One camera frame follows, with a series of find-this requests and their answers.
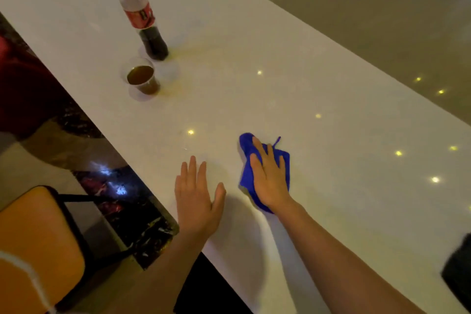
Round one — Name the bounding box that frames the red seat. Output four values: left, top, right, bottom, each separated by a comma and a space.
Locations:
0, 35, 72, 141

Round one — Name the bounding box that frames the dark marble counter side panel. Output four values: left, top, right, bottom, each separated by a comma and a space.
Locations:
0, 12, 180, 271

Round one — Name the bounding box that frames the blue microfibre cloth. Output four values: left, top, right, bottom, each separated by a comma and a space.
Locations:
238, 132, 291, 214

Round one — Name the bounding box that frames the person's right forearm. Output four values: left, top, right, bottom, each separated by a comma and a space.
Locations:
273, 198, 427, 314

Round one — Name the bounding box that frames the orange chair black frame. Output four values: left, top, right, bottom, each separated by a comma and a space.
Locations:
0, 185, 135, 314

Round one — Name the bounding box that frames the black object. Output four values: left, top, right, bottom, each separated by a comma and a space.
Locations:
440, 233, 471, 313

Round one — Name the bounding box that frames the white cable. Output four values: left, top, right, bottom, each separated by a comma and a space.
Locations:
0, 250, 57, 314

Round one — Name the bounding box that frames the person's black clothing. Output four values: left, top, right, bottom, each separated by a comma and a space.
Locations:
173, 252, 254, 314

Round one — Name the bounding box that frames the person's left hand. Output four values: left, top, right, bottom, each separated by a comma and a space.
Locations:
174, 156, 227, 239

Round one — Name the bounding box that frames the person's left forearm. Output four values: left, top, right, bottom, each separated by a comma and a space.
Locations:
105, 230, 212, 314

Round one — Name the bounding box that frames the clear plastic cup of cola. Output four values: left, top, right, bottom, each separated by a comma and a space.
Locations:
121, 57, 162, 96

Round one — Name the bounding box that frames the person's right hand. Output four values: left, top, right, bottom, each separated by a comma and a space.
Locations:
249, 136, 294, 212

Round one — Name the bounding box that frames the plastic cola bottle red label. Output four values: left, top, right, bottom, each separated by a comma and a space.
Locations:
109, 0, 170, 61

